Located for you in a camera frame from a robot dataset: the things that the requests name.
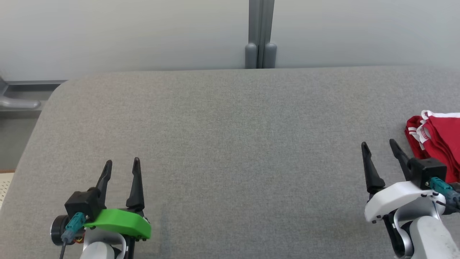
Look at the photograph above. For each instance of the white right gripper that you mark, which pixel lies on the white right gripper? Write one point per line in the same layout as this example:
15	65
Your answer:
399	198

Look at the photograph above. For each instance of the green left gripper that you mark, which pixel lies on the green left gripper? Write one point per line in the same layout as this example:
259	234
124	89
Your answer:
122	220

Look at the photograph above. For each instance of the red white basketball shorts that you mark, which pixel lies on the red white basketball shorts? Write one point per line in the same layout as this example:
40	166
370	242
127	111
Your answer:
445	140

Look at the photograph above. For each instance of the black left wrist motor cylinder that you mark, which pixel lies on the black left wrist motor cylinder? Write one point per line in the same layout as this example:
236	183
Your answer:
59	230

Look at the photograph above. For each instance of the beige perforated laundry basket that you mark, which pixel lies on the beige perforated laundry basket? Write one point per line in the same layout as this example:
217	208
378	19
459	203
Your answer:
5	187

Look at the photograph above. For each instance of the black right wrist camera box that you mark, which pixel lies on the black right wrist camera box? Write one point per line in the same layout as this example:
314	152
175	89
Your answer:
427	169

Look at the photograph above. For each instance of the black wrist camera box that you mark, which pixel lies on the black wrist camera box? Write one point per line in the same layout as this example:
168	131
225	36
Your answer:
427	169
82	205

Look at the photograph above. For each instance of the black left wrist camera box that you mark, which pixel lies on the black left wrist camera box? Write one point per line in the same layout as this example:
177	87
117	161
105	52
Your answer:
82	205

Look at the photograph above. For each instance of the grey partition base rail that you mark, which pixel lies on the grey partition base rail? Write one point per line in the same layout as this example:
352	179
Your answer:
32	85

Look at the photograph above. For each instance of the grey metal partition post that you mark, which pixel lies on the grey metal partition post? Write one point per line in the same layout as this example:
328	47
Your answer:
260	36

